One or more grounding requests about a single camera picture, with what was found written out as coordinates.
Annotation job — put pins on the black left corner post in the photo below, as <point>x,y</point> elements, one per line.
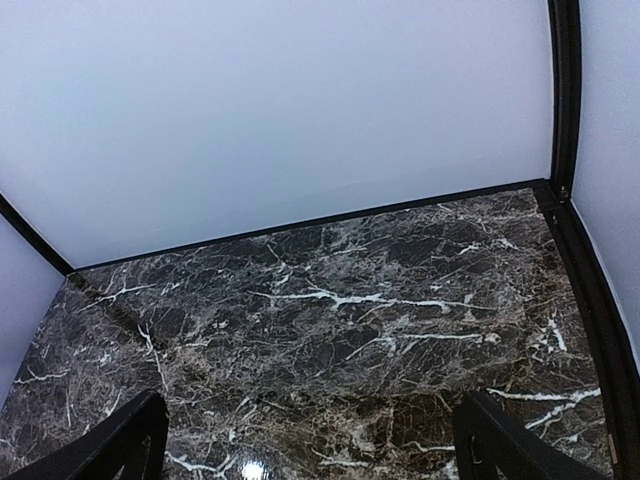
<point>34,239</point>

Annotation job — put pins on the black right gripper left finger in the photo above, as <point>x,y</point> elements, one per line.
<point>129,444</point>

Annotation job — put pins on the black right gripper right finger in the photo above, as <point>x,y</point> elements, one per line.
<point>489,443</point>

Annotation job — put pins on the black right corner post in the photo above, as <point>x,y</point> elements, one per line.
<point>566,43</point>

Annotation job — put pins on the black corner post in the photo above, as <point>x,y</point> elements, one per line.
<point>34,239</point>
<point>566,43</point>

